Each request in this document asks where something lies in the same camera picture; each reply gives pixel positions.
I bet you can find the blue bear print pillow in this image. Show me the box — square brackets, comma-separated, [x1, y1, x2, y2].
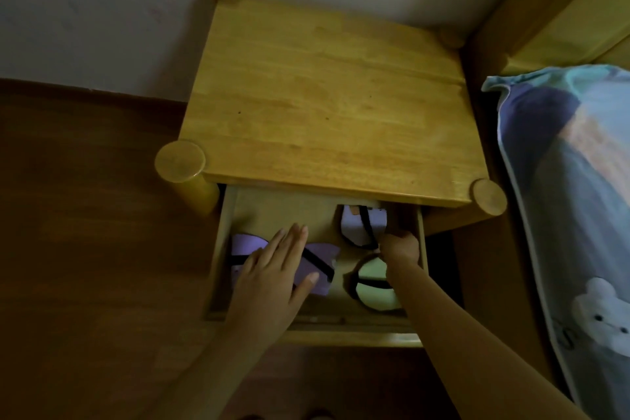
[481, 65, 630, 420]

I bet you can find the wooden nightstand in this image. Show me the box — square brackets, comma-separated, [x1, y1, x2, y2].
[154, 0, 508, 220]

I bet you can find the folded purple underwear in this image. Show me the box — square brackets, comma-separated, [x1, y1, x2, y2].
[340, 204, 390, 251]

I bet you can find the wooden nightstand drawer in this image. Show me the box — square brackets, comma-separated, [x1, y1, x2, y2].
[206, 183, 428, 349]

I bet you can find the person's right forearm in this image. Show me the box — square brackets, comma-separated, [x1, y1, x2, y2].
[386, 261, 592, 420]

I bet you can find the person's left forearm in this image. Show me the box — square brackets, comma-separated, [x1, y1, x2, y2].
[142, 324, 292, 420]

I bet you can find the folded pale green underwear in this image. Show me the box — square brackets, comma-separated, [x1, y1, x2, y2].
[343, 253, 405, 312]

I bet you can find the person's left hand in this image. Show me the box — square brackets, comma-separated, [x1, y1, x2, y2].
[224, 223, 321, 343]

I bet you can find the purple underwear with black trim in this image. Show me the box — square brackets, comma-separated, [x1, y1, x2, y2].
[230, 234, 342, 298]

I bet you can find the wooden bed frame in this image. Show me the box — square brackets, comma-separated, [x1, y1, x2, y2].
[453, 0, 630, 386]

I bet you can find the person's right hand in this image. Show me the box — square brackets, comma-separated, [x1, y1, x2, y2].
[381, 231, 420, 284]

